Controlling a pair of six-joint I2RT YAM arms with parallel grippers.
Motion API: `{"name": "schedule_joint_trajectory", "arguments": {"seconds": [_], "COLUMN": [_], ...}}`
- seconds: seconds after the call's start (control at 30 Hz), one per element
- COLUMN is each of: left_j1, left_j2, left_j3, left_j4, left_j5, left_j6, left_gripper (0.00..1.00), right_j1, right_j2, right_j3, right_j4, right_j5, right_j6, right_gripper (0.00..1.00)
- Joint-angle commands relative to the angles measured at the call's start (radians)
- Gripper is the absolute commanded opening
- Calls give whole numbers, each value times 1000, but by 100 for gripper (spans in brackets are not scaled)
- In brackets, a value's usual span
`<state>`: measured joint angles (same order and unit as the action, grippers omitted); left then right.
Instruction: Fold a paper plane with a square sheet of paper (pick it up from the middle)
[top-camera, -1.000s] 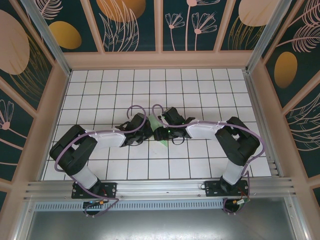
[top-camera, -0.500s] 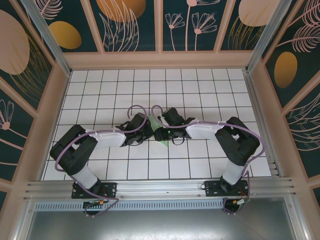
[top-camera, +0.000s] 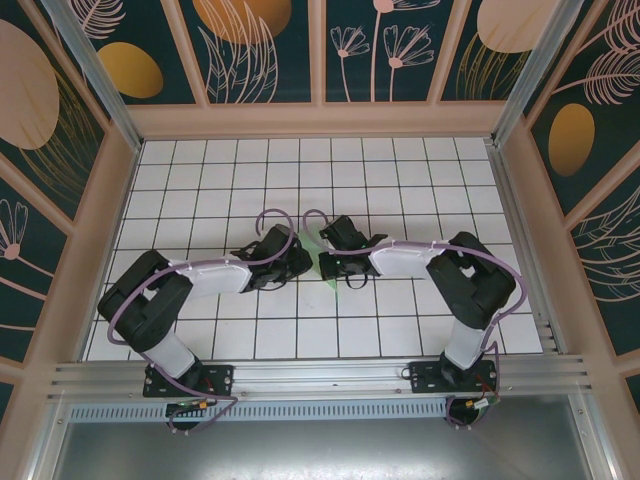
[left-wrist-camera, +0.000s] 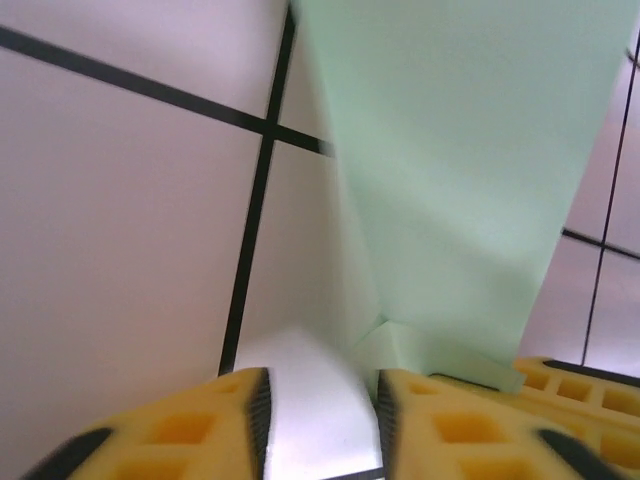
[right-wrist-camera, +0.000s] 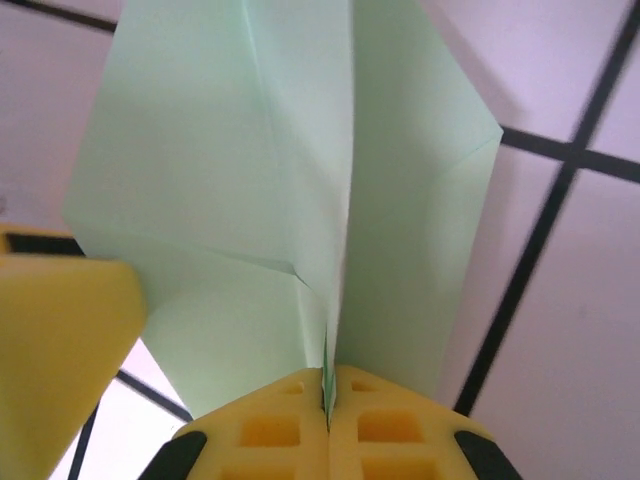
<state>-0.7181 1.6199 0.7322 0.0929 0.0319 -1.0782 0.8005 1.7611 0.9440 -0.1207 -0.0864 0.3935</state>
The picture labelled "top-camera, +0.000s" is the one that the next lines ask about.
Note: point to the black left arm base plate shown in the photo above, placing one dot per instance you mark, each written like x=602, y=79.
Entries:
x=220, y=380

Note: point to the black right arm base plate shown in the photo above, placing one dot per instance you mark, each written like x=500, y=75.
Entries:
x=425, y=377

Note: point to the aluminium side rail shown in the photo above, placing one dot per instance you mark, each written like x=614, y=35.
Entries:
x=527, y=250

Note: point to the aluminium mounting rail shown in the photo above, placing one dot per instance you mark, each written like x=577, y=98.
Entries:
x=320, y=375

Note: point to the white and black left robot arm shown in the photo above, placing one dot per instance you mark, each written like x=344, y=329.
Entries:
x=215, y=280

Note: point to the grey metal sheet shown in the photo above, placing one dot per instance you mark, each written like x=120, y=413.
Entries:
x=320, y=450

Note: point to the light green cloth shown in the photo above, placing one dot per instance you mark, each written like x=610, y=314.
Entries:
x=306, y=246

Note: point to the short aluminium frame post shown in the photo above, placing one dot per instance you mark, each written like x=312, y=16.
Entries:
x=592, y=440
x=50, y=445

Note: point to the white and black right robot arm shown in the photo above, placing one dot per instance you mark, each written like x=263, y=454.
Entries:
x=395, y=260

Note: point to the small controller board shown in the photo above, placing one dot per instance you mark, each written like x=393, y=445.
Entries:
x=192, y=406
x=482, y=404

